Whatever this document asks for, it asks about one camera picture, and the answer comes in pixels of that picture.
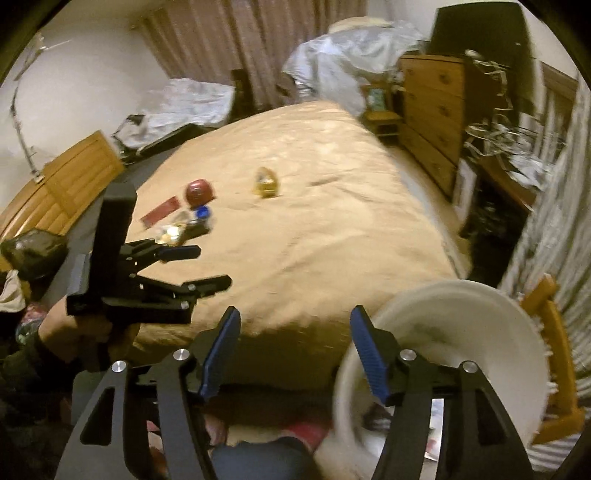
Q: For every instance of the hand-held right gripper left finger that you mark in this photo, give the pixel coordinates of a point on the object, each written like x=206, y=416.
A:
x=221, y=353

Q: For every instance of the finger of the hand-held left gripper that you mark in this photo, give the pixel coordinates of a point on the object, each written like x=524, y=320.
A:
x=178, y=253
x=203, y=286

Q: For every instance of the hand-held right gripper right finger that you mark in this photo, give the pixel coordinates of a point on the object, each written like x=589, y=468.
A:
x=371, y=364

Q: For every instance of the white plastic bin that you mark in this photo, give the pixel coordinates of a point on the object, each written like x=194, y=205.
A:
x=461, y=323

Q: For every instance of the person's left forearm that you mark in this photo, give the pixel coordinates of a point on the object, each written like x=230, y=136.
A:
x=27, y=369

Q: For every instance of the person's left hand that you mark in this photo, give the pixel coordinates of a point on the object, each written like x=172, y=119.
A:
x=62, y=330

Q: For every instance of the clear plastic wrapper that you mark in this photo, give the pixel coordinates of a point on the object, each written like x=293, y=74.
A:
x=173, y=230

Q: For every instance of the red rectangular carton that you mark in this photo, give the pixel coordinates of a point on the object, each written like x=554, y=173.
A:
x=159, y=211

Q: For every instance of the blue bottle cap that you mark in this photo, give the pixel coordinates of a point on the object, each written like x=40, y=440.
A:
x=203, y=213

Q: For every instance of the red round container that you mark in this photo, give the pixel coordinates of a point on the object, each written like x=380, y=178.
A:
x=199, y=191

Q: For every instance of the black plastic bag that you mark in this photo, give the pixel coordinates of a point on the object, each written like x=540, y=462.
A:
x=32, y=251

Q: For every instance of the wooden headboard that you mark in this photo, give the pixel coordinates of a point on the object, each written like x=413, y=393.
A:
x=60, y=184

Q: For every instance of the yellow snack packet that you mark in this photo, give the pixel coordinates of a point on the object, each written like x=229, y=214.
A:
x=266, y=183

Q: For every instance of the person's dark clothing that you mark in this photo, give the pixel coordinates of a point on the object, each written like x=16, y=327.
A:
x=268, y=459

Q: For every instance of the black open suitcase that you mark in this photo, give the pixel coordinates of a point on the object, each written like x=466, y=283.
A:
x=161, y=136

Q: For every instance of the small silver cover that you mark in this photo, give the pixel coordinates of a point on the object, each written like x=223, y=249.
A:
x=189, y=104

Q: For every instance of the wooden chair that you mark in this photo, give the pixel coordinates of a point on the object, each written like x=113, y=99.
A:
x=554, y=332

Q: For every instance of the white floor lamp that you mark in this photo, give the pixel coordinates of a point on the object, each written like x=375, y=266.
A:
x=23, y=115

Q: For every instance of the brown curtain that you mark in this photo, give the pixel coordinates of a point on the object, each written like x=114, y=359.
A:
x=258, y=41

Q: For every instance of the striped grey curtain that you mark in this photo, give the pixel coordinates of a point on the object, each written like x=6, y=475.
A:
x=554, y=221

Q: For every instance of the small wooden nightstand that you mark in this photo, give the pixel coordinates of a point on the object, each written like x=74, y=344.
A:
x=381, y=113

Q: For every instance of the wooden dresser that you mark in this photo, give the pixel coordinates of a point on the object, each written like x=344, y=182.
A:
x=431, y=115

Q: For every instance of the large silver cover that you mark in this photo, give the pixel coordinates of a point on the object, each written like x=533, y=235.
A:
x=351, y=60

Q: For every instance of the black screen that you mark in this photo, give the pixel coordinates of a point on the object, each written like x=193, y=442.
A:
x=480, y=41

